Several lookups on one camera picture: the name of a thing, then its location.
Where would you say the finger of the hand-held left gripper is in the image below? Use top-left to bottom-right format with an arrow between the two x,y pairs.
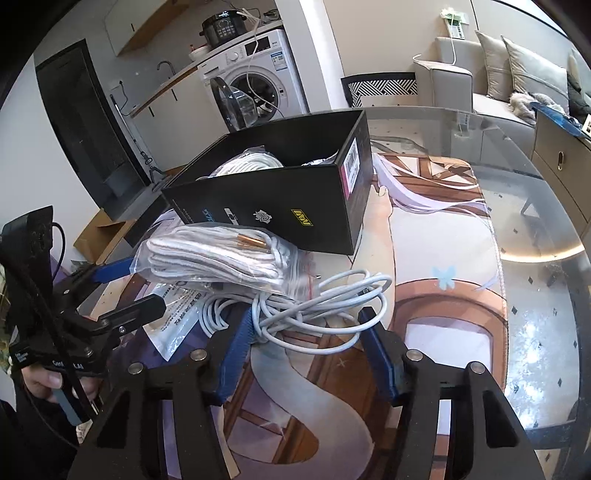
76,295 -> 167,337
60,257 -> 137,302

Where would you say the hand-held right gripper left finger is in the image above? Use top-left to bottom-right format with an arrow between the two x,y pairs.
68,302 -> 254,480

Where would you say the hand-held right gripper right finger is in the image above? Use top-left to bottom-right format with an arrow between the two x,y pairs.
356,307 -> 542,480

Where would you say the white printed packet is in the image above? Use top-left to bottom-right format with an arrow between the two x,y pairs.
148,281 -> 218,363

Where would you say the white cable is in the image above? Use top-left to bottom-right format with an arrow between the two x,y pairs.
201,271 -> 394,344

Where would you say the clear bag of grey-white cords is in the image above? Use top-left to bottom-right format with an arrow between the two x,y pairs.
130,222 -> 311,296

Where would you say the black cardboard box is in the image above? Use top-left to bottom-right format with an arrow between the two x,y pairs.
161,108 -> 374,256

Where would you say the white rope coil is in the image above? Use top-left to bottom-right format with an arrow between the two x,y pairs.
196,147 -> 284,182

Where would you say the person's left forearm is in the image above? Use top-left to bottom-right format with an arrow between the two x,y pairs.
0,397 -> 84,480

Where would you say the person's left hand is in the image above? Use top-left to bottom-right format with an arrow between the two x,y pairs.
22,367 -> 63,403

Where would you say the brown cardboard box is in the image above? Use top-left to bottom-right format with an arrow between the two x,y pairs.
74,209 -> 137,266

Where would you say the mop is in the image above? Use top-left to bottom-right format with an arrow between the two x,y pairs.
110,95 -> 167,185

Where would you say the kitchen counter cabinet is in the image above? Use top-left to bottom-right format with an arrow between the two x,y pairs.
129,60 -> 222,176

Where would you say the beige side cabinet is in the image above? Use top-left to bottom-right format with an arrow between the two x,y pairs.
522,104 -> 591,241

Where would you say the white washing machine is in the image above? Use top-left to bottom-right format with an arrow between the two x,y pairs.
199,28 -> 309,134

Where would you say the black white patterned chair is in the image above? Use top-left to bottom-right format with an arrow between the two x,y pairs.
342,73 -> 419,110

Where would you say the black pressure cooker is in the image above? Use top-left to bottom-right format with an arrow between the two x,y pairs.
199,11 -> 245,49

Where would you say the beige sofa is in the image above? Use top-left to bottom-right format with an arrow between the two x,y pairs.
413,37 -> 591,134

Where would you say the grey furry cloth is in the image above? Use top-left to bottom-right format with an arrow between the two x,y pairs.
508,90 -> 566,125

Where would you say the beige pillow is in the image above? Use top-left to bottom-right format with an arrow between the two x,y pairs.
475,30 -> 513,100

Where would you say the grey pillow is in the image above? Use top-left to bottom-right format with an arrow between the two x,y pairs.
502,36 -> 570,100

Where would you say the wall cabinet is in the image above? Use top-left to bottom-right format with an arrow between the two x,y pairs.
104,0 -> 190,56

